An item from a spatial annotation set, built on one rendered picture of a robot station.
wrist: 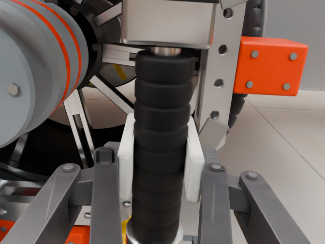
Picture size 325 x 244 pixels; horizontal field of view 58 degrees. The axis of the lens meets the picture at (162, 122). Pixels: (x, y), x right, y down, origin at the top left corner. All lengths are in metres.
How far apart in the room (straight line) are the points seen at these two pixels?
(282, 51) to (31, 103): 0.30
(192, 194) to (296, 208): 1.53
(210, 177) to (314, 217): 1.54
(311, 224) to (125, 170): 1.49
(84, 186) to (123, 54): 0.36
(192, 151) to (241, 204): 0.04
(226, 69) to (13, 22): 0.25
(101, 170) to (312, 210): 1.60
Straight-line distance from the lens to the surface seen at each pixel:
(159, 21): 0.16
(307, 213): 1.69
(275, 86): 0.42
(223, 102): 0.41
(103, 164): 0.16
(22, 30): 0.29
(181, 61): 0.17
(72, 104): 0.54
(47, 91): 0.30
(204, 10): 0.16
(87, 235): 0.56
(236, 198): 0.16
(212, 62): 0.39
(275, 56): 0.41
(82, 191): 0.16
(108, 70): 0.84
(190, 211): 1.49
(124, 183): 0.17
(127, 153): 0.17
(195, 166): 0.17
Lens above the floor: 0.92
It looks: 22 degrees down
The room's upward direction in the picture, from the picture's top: 4 degrees clockwise
